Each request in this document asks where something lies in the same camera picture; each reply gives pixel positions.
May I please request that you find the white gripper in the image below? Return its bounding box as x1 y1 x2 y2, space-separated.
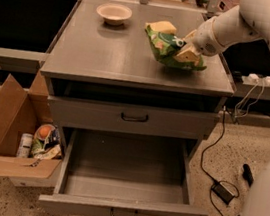
174 17 227 67

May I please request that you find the green rice chip bag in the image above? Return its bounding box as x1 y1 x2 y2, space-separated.
146 27 207 71

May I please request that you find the grey drawer cabinet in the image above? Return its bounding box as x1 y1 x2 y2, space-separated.
19 0 247 216

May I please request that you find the closed grey upper drawer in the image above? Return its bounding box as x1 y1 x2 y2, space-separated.
48 95 219 140

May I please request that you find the open grey lower drawer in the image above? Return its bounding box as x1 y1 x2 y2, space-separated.
39 129 208 216

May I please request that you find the colourful snack bag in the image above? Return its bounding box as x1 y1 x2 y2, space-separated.
30 124 62 160

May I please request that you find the yellow sponge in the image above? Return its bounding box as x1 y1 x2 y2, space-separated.
145 20 177 35

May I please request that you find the white paper bowl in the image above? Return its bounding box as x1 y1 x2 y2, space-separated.
96 3 132 26

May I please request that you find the white power strip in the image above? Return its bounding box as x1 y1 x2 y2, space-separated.
245 73 270 88

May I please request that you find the black metal bar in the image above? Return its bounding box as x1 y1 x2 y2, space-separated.
242 164 254 186

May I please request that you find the black power adapter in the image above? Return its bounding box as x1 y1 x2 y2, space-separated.
212 182 235 205

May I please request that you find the brown cardboard box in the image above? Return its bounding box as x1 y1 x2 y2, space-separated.
0 74 62 188

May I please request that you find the white can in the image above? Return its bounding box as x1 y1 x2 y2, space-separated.
17 133 33 158

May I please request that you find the black power cable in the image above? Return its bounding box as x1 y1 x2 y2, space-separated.
191 104 257 216

